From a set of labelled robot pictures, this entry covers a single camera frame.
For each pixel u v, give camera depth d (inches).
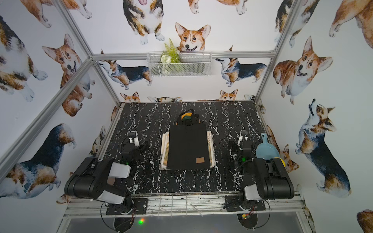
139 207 28.9
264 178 17.7
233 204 28.8
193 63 36.4
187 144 37.6
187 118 43.2
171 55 32.2
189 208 29.0
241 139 32.6
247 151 27.8
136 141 32.1
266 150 36.6
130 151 27.2
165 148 36.5
